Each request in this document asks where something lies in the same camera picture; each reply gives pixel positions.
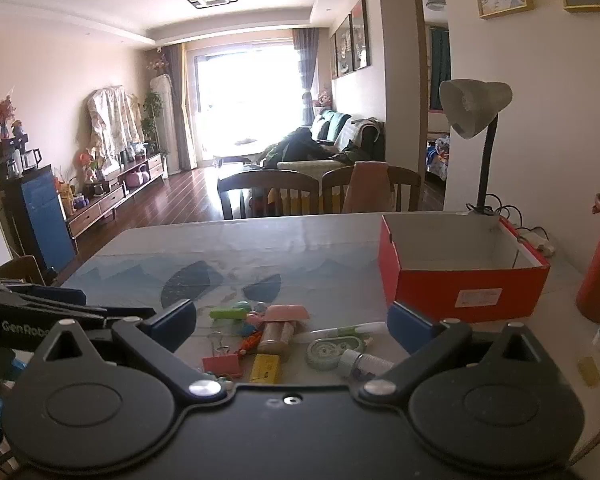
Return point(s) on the pink plush toy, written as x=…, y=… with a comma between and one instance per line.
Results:
x=323, y=99

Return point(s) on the wooden tv cabinet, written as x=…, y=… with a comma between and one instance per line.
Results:
x=105, y=205

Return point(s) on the grey desk lamp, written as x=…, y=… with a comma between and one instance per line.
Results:
x=472, y=105

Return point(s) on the green potted plant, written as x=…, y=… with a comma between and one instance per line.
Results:
x=152, y=110

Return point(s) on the colourful bedding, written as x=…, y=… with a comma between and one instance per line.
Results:
x=437, y=155

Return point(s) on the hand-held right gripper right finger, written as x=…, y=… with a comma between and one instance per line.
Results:
x=410, y=327

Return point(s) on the balcony glass door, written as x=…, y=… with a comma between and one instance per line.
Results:
x=245, y=95

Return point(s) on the covered clothes rack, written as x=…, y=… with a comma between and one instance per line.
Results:
x=112, y=120

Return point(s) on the pink round toy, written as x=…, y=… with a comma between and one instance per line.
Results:
x=256, y=318

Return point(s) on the small orange item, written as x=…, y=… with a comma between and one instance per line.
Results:
x=250, y=342

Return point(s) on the yellow box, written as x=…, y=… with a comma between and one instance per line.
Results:
x=266, y=369

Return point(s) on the wooden dining chair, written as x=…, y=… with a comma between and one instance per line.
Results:
x=405, y=185
x=265, y=180

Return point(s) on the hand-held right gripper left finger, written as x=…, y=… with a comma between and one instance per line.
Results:
x=172, y=320

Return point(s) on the printed table mat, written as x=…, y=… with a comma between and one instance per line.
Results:
x=205, y=255

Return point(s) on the small yellow card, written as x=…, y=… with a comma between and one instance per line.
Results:
x=590, y=372

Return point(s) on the white standing air conditioner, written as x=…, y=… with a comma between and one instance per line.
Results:
x=161, y=125

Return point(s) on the black blue cabinet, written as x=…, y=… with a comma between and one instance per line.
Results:
x=42, y=215

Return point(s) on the pink cloth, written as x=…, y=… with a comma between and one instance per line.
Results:
x=367, y=187

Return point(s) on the light green plastic item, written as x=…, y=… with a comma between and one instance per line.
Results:
x=227, y=313

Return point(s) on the white round coffee table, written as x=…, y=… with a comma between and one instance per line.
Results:
x=242, y=149

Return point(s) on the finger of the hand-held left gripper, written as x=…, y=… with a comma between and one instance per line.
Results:
x=130, y=313
x=40, y=296

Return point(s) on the dark framed wall picture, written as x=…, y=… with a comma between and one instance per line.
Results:
x=344, y=45
x=334, y=55
x=360, y=35

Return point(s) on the teal round toy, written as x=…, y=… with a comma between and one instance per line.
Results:
x=241, y=305

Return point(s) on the small silver-capped bottle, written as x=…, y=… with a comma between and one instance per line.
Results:
x=365, y=364

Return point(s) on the white green marker pen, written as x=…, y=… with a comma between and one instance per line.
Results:
x=340, y=331

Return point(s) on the toothpick jar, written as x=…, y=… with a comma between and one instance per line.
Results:
x=275, y=336

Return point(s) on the grey blue curtain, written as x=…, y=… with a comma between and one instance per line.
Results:
x=307, y=70

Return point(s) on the grey yellow curtain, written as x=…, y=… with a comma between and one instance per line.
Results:
x=180, y=110

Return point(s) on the beige sofa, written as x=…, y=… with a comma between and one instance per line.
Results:
x=305, y=167

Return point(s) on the red cardboard box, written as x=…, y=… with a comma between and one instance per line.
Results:
x=420, y=285

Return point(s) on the teal bedroom curtain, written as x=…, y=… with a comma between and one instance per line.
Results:
x=439, y=70

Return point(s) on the black coffee maker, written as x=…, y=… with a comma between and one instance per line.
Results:
x=17, y=157

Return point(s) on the dark green jacket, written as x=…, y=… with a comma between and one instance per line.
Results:
x=300, y=147

